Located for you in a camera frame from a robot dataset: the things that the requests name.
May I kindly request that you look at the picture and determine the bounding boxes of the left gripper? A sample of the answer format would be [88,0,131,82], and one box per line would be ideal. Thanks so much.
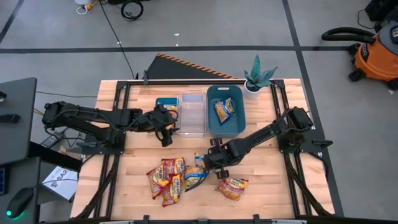
[143,103,180,148]

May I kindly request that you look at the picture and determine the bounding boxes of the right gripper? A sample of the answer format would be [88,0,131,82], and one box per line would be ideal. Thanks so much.
[204,138,249,180]

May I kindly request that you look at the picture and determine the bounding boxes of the blue Maruchan ramen packet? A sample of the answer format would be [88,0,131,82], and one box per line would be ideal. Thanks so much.
[213,96,236,124]
[194,151,208,170]
[183,166,210,193]

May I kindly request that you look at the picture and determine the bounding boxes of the red Maruchan ramen packet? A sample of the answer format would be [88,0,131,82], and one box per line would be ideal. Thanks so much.
[160,173,183,208]
[145,164,171,200]
[160,157,187,177]

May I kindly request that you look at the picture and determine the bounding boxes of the small teal plastic bin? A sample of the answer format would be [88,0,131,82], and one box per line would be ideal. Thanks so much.
[155,96,180,113]

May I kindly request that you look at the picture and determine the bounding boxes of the clear plastic bin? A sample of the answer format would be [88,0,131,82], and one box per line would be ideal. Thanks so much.
[176,90,208,138]

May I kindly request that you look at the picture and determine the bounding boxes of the large teal plastic bin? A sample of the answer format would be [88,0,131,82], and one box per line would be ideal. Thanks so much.
[206,84,247,139]

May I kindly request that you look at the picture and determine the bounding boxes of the black ramp with orange stripes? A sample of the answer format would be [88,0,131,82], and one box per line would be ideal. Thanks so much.
[145,52,239,80]

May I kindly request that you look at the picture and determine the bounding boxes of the white plant pot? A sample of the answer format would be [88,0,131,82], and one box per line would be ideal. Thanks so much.
[243,81,265,101]

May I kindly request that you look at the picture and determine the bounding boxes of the green snake plant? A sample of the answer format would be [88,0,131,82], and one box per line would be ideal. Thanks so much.
[243,54,279,93]

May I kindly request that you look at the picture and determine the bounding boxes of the white printed paper sheet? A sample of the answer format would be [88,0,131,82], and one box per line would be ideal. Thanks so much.
[42,166,79,202]

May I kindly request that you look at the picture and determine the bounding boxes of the grey side desk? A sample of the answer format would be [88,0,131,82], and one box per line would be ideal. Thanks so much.
[0,77,38,166]

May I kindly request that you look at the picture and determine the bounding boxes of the small black desk device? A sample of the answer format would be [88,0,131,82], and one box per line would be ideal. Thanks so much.
[0,113,21,124]

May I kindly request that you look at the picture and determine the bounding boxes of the black computer mouse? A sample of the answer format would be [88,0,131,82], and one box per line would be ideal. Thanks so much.
[6,186,34,219]

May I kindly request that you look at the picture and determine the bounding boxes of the orange shop vacuum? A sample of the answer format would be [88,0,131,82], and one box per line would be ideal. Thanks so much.
[348,21,398,91]

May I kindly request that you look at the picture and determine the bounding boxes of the black equipment case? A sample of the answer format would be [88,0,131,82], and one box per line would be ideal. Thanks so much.
[364,0,398,23]

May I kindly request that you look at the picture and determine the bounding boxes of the black aluminium table frame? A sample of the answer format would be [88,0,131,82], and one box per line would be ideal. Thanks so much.
[73,79,345,224]

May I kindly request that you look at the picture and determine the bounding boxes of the long black floor cable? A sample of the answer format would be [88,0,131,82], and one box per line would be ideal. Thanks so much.
[98,0,138,79]

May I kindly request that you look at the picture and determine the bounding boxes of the coiled black cable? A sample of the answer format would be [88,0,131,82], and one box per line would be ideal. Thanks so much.
[120,0,144,22]

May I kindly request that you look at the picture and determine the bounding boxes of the white cable loop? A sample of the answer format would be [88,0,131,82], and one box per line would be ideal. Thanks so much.
[75,4,90,16]

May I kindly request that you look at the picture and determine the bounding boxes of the black vacuum hose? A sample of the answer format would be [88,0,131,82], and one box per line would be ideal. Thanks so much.
[322,27,377,45]

